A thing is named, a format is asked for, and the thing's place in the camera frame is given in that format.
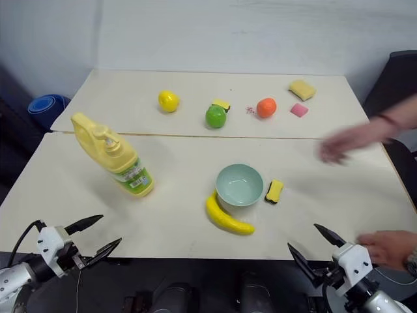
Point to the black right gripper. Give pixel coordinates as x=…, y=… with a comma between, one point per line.
x=330, y=277

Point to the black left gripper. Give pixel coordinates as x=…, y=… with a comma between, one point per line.
x=73, y=259

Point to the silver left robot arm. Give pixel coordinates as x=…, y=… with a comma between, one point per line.
x=16, y=280

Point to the person's right forearm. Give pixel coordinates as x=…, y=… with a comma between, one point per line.
x=405, y=115

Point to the yellow detergent bottle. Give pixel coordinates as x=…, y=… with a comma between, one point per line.
x=110, y=153

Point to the light green bowl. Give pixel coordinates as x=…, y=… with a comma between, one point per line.
x=239, y=186

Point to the person's left hand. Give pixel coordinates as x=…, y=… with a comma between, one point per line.
x=387, y=247

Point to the person's right hand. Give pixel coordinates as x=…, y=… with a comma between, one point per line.
x=348, y=141

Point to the small yellow black sponge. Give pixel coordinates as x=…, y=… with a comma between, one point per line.
x=222, y=103
x=275, y=190

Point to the grey wrist watch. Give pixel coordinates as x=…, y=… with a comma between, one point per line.
x=412, y=262

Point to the dark rounded shape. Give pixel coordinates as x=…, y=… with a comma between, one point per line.
x=176, y=298

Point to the yellow banana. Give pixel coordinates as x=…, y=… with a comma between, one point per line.
x=221, y=218

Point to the blue rolled mat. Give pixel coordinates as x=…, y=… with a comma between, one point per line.
x=47, y=107

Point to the pink square sponge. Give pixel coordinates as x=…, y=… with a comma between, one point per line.
x=299, y=110

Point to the dark wrist band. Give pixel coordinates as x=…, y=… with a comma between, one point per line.
x=389, y=119

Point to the orange fruit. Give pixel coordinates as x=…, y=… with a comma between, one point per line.
x=266, y=108

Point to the yellow lemon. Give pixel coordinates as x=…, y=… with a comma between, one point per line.
x=167, y=101

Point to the pink crumbs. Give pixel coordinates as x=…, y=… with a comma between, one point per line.
x=250, y=109

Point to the large yellow sponge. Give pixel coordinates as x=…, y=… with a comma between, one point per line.
x=303, y=89

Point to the green apple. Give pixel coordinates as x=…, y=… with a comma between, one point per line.
x=215, y=118

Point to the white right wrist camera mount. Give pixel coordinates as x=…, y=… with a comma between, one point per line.
x=353, y=261

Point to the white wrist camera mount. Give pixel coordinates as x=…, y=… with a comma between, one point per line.
x=50, y=243
x=353, y=261

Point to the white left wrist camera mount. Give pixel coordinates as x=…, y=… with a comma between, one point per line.
x=50, y=243

